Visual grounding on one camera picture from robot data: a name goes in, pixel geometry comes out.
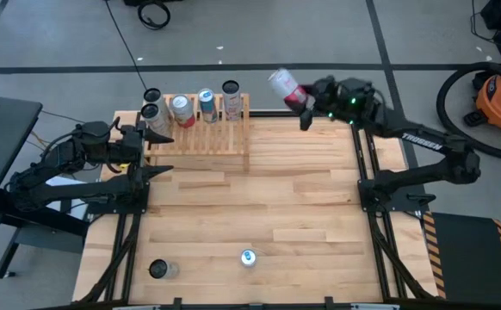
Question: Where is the Celsius tropical vibe can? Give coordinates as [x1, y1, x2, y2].
[142, 87, 168, 114]

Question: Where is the wooden slatted shelf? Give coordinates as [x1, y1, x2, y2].
[139, 93, 252, 174]

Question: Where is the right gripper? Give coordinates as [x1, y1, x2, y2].
[300, 75, 381, 132]

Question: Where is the blue silver Red Bull can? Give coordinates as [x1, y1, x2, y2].
[239, 248, 258, 269]
[196, 88, 220, 125]

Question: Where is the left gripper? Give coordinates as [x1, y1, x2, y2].
[106, 122, 176, 183]

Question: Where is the Spindrift raspberry lime can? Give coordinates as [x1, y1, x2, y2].
[267, 67, 312, 111]
[170, 94, 197, 129]

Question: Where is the black-lidded white yellow can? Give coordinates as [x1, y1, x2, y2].
[139, 102, 176, 138]

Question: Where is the black hazard-striped mat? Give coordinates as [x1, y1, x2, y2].
[422, 210, 501, 310]

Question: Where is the thin black floor cable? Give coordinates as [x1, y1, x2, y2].
[39, 109, 88, 126]

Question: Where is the dark grey desk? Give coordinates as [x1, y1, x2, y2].
[0, 88, 90, 279]

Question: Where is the long black floor cable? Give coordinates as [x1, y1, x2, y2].
[103, 0, 151, 92]

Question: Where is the black coiled floor cable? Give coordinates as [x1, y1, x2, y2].
[137, 0, 172, 31]

